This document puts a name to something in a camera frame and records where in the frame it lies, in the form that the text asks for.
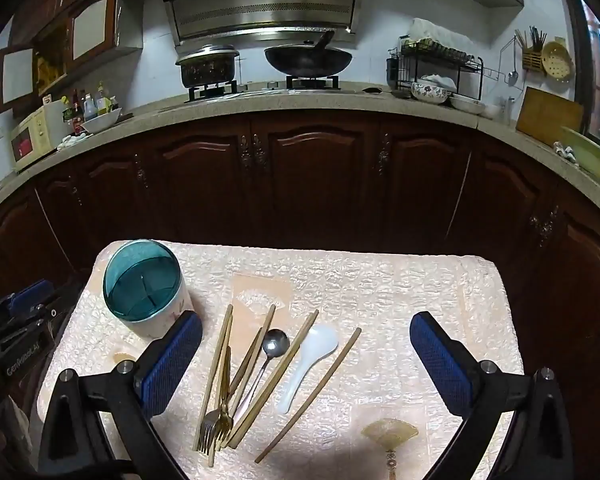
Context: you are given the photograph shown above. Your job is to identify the wall chopstick holder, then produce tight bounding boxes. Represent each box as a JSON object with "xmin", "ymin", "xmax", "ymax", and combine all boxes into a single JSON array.
[{"xmin": 514, "ymin": 25, "xmax": 548, "ymax": 73}]

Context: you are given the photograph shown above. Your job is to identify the gold fan-shaped utensil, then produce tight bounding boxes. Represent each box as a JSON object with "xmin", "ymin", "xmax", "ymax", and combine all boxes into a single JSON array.
[{"xmin": 361, "ymin": 418, "xmax": 419, "ymax": 480}]

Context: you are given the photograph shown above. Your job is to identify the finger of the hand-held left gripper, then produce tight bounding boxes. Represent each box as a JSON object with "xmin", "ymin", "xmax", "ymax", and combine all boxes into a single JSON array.
[
  {"xmin": 2, "ymin": 280, "xmax": 83, "ymax": 313},
  {"xmin": 0, "ymin": 310, "xmax": 58, "ymax": 356}
]

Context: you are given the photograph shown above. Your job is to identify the black wire dish rack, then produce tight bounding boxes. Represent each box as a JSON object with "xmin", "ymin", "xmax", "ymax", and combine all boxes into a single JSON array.
[{"xmin": 386, "ymin": 35, "xmax": 486, "ymax": 103}]

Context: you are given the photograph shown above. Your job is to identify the dark pot with steel lid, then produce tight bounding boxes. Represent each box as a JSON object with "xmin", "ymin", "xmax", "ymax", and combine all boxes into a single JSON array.
[{"xmin": 175, "ymin": 44, "xmax": 242, "ymax": 88}]

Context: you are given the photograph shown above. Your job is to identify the hanging steel ladle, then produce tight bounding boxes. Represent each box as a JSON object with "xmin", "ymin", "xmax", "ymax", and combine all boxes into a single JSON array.
[{"xmin": 506, "ymin": 40, "xmax": 521, "ymax": 86}]

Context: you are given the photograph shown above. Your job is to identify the gold metal fork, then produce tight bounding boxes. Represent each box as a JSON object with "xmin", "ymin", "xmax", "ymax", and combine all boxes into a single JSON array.
[
  {"xmin": 198, "ymin": 345, "xmax": 232, "ymax": 468},
  {"xmin": 215, "ymin": 327, "xmax": 267, "ymax": 451}
]

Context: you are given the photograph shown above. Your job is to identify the gas stove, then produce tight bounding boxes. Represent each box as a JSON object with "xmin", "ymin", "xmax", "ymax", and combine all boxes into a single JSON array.
[{"xmin": 184, "ymin": 76, "xmax": 342, "ymax": 103}]

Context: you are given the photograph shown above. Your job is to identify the black wok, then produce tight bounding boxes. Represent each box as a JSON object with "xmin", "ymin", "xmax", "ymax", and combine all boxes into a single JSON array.
[{"xmin": 264, "ymin": 30, "xmax": 355, "ymax": 78}]

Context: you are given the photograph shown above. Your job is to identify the white embossed tablecloth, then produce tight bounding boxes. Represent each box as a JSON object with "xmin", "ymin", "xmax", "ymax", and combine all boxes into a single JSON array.
[{"xmin": 36, "ymin": 240, "xmax": 526, "ymax": 480}]

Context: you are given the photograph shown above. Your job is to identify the cream microwave oven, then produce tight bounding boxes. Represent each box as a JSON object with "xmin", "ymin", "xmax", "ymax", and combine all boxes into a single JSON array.
[{"xmin": 9, "ymin": 102, "xmax": 76, "ymax": 171}]

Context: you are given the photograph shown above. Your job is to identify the green plastic basin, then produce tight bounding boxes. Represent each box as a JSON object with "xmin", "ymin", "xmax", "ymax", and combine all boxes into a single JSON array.
[{"xmin": 560, "ymin": 126, "xmax": 600, "ymax": 184}]

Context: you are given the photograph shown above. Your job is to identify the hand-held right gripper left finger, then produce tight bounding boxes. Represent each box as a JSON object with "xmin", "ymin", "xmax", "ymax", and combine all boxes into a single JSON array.
[{"xmin": 37, "ymin": 310, "xmax": 204, "ymax": 480}]

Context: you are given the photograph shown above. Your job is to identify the wooden wall cabinet glass doors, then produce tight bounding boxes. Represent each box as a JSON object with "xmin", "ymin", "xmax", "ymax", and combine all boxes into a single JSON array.
[{"xmin": 0, "ymin": 0, "xmax": 146, "ymax": 116}]

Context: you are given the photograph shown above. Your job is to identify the steel range hood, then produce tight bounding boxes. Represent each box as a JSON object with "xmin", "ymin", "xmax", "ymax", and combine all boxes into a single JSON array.
[{"xmin": 155, "ymin": 0, "xmax": 370, "ymax": 46}]

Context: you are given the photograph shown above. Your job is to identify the wooden cutting board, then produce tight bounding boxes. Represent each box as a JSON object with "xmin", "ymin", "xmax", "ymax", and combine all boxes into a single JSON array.
[{"xmin": 516, "ymin": 86, "xmax": 586, "ymax": 147}]

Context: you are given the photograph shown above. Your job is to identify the white ceramic spoon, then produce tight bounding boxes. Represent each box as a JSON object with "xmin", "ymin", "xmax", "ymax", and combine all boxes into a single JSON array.
[{"xmin": 278, "ymin": 324, "xmax": 339, "ymax": 415}]

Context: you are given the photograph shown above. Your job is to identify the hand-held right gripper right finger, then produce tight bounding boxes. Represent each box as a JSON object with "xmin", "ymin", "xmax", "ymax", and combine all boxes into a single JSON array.
[{"xmin": 409, "ymin": 311, "xmax": 576, "ymax": 480}]

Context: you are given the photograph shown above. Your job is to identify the white shallow bowl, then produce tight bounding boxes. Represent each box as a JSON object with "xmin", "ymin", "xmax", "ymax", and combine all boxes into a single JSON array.
[{"xmin": 449, "ymin": 94, "xmax": 487, "ymax": 113}]

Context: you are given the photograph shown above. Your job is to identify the teal lid utensil holder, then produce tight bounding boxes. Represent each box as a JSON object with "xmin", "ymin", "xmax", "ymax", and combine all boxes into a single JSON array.
[{"xmin": 102, "ymin": 240, "xmax": 195, "ymax": 339}]

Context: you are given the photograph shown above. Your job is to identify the steel spoon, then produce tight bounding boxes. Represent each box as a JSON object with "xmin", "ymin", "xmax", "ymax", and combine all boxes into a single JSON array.
[{"xmin": 232, "ymin": 329, "xmax": 291, "ymax": 423}]

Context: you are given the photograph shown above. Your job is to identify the speckled stone countertop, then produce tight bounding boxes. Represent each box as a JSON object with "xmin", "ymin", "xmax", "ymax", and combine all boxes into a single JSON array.
[{"xmin": 0, "ymin": 80, "xmax": 600, "ymax": 221}]

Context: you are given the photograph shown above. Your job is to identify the white cloth on rack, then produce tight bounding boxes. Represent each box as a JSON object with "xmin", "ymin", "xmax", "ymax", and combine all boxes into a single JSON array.
[{"xmin": 411, "ymin": 17, "xmax": 473, "ymax": 51}]

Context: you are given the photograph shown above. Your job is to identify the yellow strainer basket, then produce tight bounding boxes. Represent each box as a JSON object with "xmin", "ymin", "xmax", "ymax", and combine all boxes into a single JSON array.
[{"xmin": 541, "ymin": 41, "xmax": 576, "ymax": 78}]

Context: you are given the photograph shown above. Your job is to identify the dark wooden base cabinets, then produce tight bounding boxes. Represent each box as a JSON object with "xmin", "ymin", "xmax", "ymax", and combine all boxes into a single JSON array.
[{"xmin": 0, "ymin": 110, "xmax": 600, "ymax": 480}]

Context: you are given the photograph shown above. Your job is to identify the floral patterned bowl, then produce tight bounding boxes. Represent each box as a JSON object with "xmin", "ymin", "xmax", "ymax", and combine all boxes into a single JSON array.
[{"xmin": 411, "ymin": 81, "xmax": 453, "ymax": 105}]

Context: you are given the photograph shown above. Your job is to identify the large white bowl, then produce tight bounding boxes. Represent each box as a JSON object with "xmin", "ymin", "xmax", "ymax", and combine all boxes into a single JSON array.
[{"xmin": 81, "ymin": 108, "xmax": 122, "ymax": 134}]

